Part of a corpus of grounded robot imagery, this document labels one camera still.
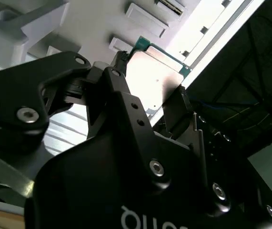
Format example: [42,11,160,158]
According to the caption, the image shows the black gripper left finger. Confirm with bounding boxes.
[0,51,172,192]

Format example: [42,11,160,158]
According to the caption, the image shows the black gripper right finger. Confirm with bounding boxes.
[163,85,236,217]

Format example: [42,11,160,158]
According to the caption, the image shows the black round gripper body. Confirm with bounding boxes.
[25,128,272,229]

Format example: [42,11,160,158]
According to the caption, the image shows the silver green CPU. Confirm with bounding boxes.
[126,35,193,113]

